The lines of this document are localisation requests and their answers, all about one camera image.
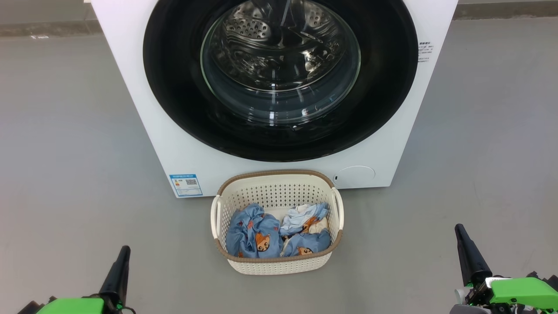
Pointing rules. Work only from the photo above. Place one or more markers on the cream perforated laundry basket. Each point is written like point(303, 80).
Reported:
point(279, 192)

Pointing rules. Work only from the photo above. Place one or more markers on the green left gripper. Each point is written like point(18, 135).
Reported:
point(72, 306)

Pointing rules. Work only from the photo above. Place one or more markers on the white front-load washing machine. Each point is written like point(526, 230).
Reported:
point(130, 109)

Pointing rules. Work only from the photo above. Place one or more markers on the small text sticker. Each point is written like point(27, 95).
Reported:
point(424, 51)

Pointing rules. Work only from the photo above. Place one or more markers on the light blue cartoon garment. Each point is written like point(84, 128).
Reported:
point(305, 218)

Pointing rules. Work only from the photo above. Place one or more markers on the blue cartoon print garment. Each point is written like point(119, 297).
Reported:
point(250, 231)

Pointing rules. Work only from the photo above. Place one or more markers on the blue energy label sticker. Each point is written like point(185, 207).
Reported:
point(186, 185)

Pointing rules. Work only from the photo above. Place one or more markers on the steel washing machine drum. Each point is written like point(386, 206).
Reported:
point(253, 26)

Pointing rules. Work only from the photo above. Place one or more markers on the washing machine door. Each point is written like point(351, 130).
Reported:
point(174, 87)

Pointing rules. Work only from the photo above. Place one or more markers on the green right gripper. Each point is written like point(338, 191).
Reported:
point(521, 290)

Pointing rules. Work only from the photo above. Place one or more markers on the round white filter cover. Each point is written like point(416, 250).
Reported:
point(355, 176)

